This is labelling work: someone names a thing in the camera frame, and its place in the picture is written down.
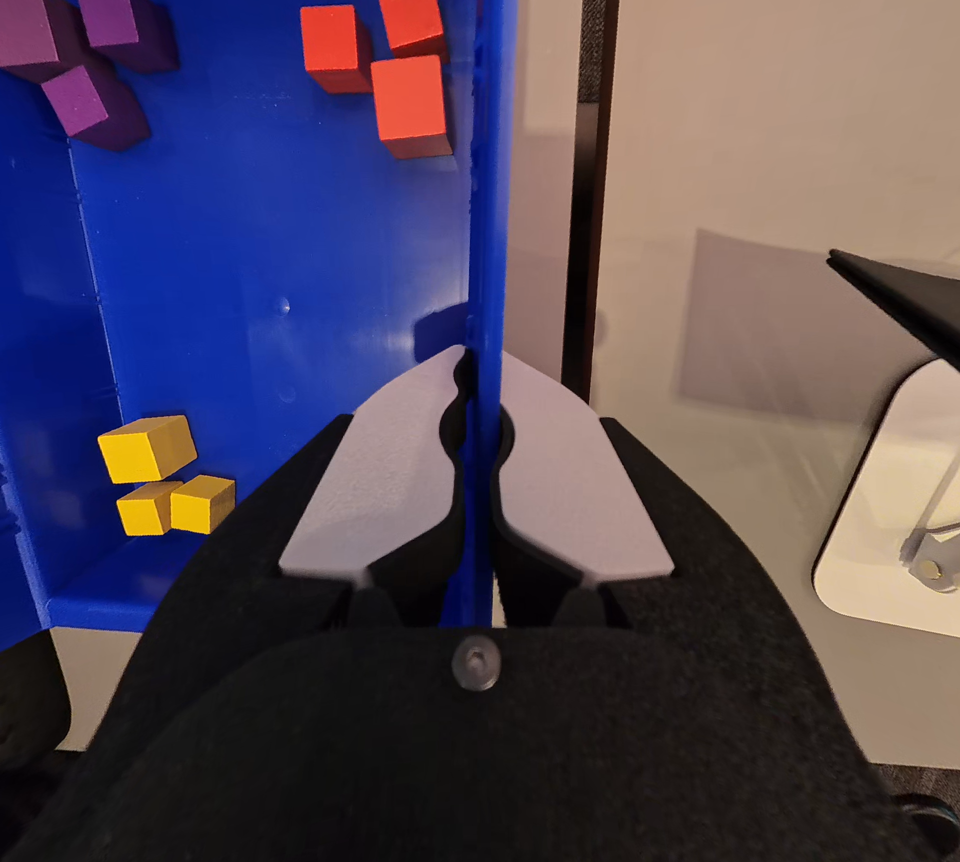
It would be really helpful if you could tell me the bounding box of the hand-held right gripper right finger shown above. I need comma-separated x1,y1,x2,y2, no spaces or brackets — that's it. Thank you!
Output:
491,351,676,627

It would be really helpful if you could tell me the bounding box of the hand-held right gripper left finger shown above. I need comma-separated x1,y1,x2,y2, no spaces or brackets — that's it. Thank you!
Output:
279,345,470,627

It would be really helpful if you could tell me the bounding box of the blue plastic bin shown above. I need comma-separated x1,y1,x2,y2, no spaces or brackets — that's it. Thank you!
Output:
0,0,522,634

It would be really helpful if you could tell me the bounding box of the orange-red wooden cube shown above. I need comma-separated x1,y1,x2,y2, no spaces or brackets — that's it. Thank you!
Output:
369,54,455,160
300,5,374,94
375,0,450,64

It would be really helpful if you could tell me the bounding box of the purple wooden cube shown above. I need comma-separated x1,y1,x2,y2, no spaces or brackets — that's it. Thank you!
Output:
41,62,151,152
0,0,87,83
75,0,181,73

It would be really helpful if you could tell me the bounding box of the white document stand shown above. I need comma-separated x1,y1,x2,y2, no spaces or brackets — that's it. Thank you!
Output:
812,356,960,637

